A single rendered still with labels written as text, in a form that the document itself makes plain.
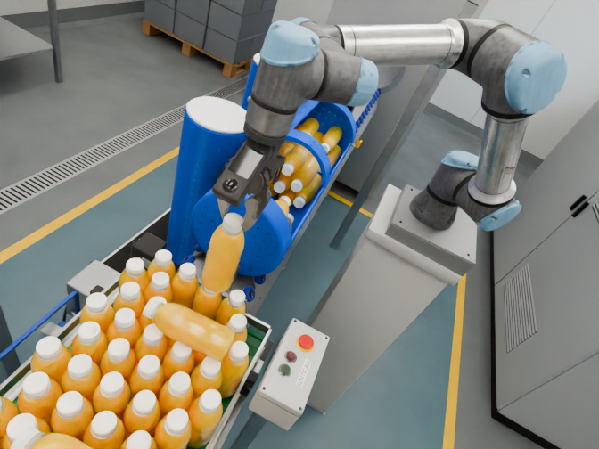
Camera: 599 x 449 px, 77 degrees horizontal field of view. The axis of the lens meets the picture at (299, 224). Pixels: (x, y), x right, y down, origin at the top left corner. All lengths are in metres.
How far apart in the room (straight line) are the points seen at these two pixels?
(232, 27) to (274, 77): 3.98
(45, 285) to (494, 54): 2.13
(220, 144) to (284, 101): 1.07
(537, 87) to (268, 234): 0.66
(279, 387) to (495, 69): 0.76
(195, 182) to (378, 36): 1.18
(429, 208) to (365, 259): 0.27
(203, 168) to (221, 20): 3.05
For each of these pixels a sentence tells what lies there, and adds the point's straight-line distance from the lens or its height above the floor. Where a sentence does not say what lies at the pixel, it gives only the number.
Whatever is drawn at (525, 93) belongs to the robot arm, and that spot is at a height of 1.70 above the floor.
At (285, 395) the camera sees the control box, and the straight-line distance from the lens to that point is 0.85.
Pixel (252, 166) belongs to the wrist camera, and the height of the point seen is 1.51.
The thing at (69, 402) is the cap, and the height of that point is 1.09.
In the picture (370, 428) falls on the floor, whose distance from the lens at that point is 2.22.
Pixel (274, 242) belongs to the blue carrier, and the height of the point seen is 1.15.
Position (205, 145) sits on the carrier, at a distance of 1.64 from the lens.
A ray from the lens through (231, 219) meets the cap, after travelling 0.73.
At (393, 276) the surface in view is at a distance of 1.32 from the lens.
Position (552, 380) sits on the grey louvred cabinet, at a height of 0.49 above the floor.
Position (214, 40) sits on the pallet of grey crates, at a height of 0.30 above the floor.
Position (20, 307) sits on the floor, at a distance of 2.26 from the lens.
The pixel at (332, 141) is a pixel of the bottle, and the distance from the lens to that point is 1.62.
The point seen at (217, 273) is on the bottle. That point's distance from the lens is 0.80.
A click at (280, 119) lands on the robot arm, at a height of 1.58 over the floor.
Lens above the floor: 1.85
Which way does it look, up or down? 40 degrees down
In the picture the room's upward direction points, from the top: 25 degrees clockwise
